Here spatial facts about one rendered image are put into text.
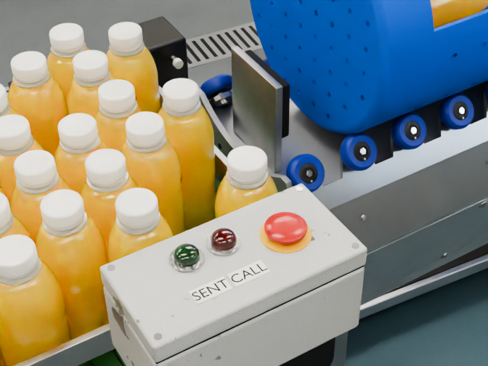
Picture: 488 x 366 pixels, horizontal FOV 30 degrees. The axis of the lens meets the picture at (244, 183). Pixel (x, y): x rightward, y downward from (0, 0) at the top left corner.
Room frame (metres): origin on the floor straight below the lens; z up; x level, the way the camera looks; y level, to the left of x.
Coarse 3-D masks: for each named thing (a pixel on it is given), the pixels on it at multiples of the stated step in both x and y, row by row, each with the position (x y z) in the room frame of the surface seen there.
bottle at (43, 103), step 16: (16, 80) 0.84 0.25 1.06; (48, 80) 0.85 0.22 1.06; (16, 96) 0.83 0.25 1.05; (32, 96) 0.83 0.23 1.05; (48, 96) 0.83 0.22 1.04; (64, 96) 0.86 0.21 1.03; (32, 112) 0.82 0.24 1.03; (48, 112) 0.83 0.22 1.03; (64, 112) 0.84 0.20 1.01; (32, 128) 0.82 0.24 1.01; (48, 128) 0.82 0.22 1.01; (48, 144) 0.82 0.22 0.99
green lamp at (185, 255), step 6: (180, 246) 0.53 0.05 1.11; (186, 246) 0.53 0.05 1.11; (192, 246) 0.53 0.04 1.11; (174, 252) 0.52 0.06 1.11; (180, 252) 0.52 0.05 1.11; (186, 252) 0.52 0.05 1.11; (192, 252) 0.52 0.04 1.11; (198, 252) 0.52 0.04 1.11; (174, 258) 0.52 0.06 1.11; (180, 258) 0.52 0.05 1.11; (186, 258) 0.51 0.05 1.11; (192, 258) 0.52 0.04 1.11; (198, 258) 0.52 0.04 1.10; (180, 264) 0.51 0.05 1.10; (186, 264) 0.51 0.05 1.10; (192, 264) 0.51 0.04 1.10
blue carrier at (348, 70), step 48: (288, 0) 0.95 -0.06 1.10; (336, 0) 0.87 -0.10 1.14; (384, 0) 0.81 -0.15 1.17; (288, 48) 0.95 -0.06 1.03; (336, 48) 0.86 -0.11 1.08; (384, 48) 0.80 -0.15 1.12; (432, 48) 0.82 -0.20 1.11; (480, 48) 0.86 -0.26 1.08; (336, 96) 0.86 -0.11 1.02; (384, 96) 0.80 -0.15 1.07; (432, 96) 0.85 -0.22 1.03
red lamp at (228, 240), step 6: (222, 228) 0.55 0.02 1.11; (216, 234) 0.54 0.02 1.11; (222, 234) 0.54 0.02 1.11; (228, 234) 0.54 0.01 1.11; (234, 234) 0.54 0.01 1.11; (216, 240) 0.53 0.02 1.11; (222, 240) 0.53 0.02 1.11; (228, 240) 0.53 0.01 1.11; (234, 240) 0.54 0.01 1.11; (216, 246) 0.53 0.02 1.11; (222, 246) 0.53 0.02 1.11; (228, 246) 0.53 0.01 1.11; (234, 246) 0.53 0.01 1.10
